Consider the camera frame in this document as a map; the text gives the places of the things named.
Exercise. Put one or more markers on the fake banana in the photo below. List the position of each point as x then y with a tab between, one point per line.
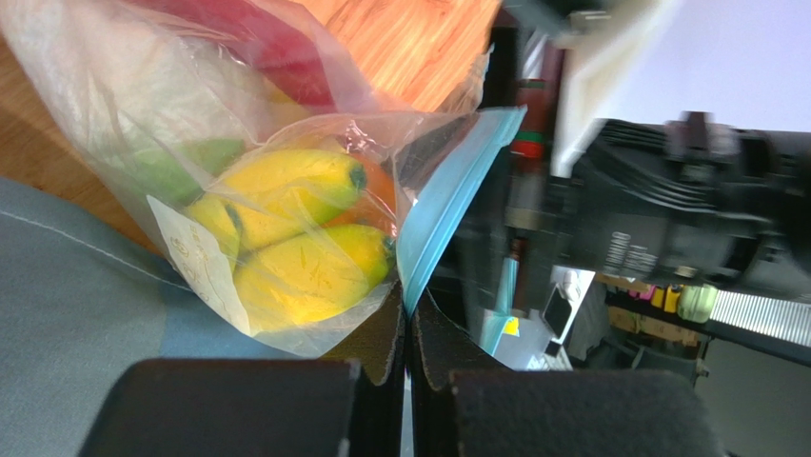
288	270

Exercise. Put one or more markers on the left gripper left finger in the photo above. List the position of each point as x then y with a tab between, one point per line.
348	402

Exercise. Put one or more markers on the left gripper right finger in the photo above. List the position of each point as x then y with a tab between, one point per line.
466	403

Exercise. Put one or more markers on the fake orange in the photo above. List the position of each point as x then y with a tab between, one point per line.
377	206

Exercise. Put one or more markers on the fake white cauliflower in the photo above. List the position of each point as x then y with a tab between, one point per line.
154	112

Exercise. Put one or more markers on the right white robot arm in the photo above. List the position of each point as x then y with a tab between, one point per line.
677	145

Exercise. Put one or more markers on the fake red chili pepper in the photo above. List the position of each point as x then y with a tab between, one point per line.
283	54

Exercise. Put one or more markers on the clear zip top bag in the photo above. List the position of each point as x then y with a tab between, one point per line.
437	162

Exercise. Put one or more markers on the plaid pillow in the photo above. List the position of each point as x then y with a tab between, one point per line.
80	303

